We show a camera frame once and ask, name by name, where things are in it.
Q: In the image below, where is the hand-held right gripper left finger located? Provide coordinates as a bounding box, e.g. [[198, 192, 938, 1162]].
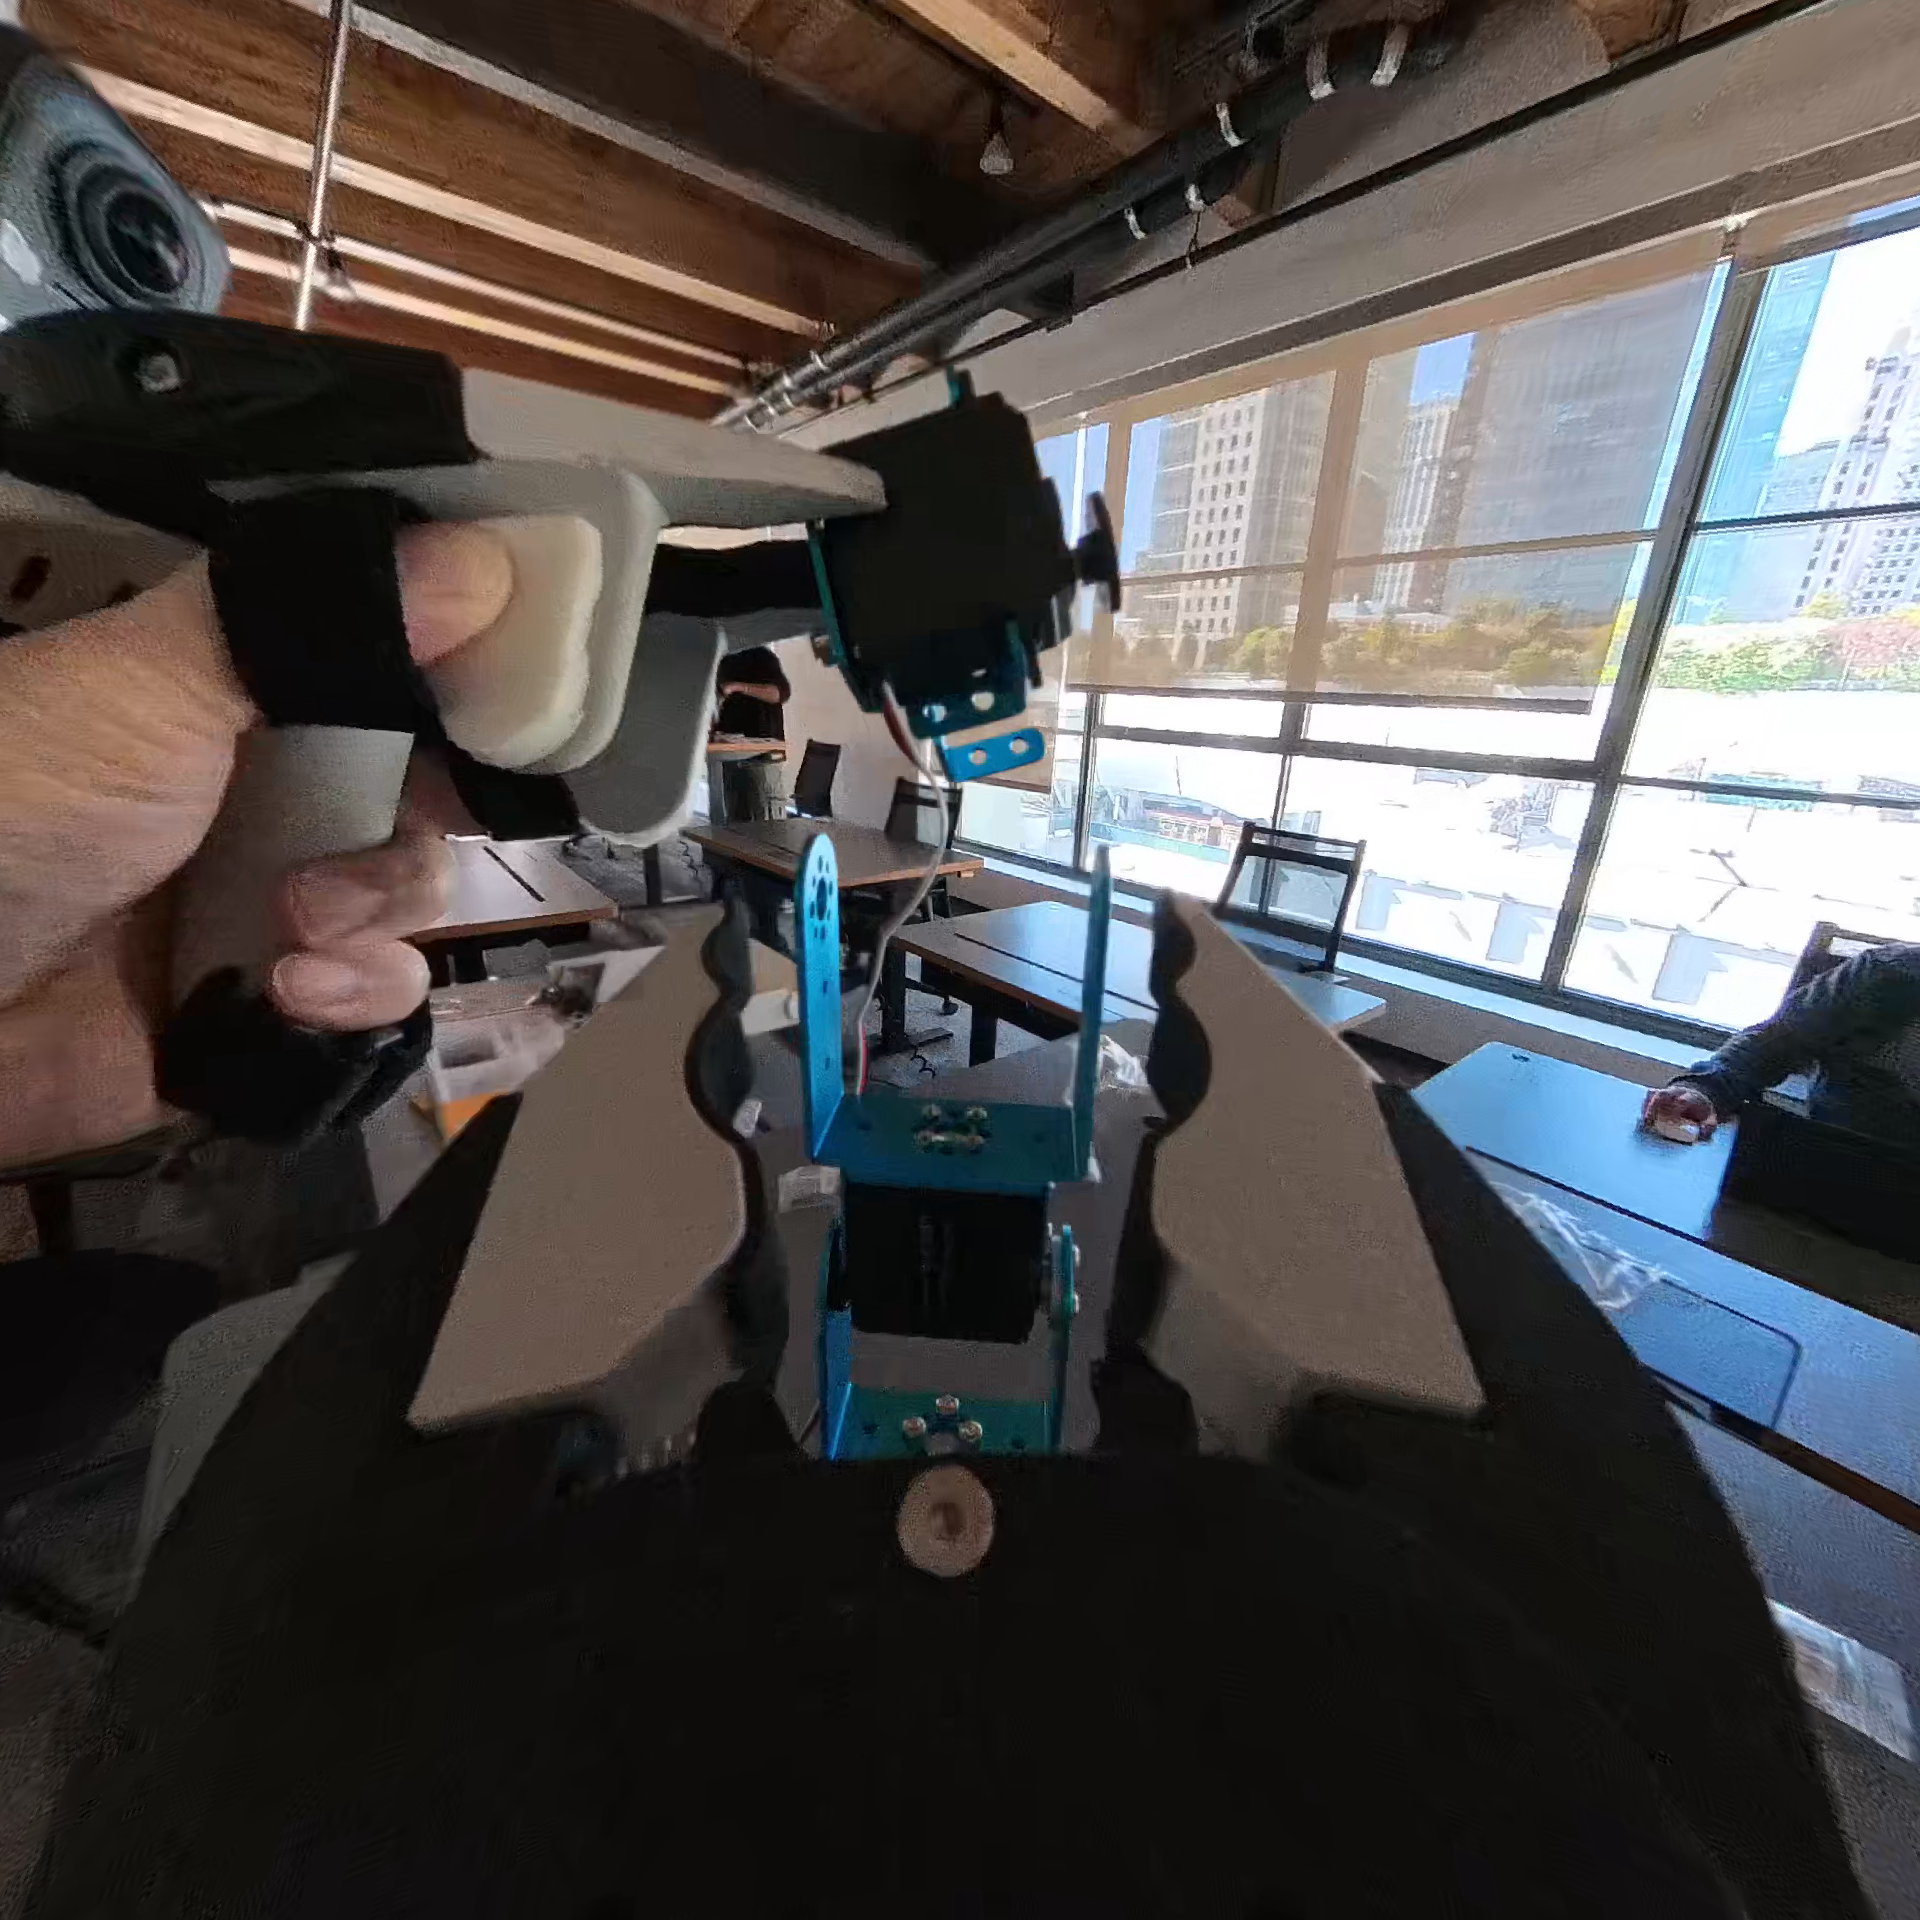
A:
[[404, 896, 789, 1464]]

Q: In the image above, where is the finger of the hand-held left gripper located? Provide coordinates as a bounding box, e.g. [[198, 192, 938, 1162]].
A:
[[461, 367, 890, 846]]

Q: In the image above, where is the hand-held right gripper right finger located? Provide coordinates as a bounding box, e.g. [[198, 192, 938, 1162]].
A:
[[1102, 891, 1490, 1464]]

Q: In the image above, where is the black servo with blue bracket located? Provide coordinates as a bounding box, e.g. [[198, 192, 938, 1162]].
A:
[[806, 372, 1124, 784]]

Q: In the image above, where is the blue hobby robot arm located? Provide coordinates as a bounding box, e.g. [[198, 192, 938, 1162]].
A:
[[791, 830, 1115, 1461]]

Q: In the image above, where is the wooden side desk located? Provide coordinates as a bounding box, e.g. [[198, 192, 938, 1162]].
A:
[[891, 900, 1382, 1037]]

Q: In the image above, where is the grey desk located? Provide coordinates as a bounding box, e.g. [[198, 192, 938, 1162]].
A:
[[359, 1035, 1920, 1920]]

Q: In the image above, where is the person's left hand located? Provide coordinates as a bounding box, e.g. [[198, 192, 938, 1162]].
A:
[[0, 525, 514, 1172]]

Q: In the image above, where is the orange parts box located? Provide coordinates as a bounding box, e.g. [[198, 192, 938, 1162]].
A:
[[406, 983, 602, 1142]]

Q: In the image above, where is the crumpled clear plastic wrap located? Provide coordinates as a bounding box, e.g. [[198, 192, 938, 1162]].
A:
[[1498, 1181, 1670, 1310]]

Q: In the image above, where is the metal ceiling conduit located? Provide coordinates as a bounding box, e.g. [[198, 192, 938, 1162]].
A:
[[293, 0, 354, 331]]

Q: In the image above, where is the dark office table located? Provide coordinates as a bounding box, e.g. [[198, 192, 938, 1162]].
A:
[[1417, 1042, 1920, 1525], [681, 815, 986, 903], [404, 832, 620, 947]]

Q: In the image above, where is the black ceiling pipe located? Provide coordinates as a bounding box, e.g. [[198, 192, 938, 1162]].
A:
[[711, 0, 1442, 436]]

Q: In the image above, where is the city view window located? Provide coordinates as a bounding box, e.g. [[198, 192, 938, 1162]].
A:
[[1050, 210, 1920, 1037]]

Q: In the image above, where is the black frame chair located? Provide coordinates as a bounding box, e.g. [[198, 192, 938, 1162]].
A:
[[1217, 822, 1367, 976]]

